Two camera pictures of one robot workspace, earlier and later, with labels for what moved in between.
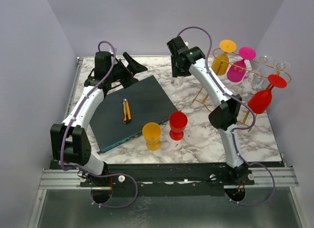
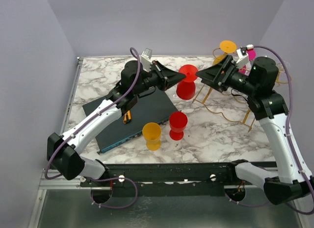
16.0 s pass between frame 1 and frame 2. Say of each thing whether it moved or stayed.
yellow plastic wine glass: stayed
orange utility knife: stayed
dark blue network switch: stayed
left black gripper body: moved
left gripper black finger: moved
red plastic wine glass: stayed
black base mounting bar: stayed
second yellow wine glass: stayed
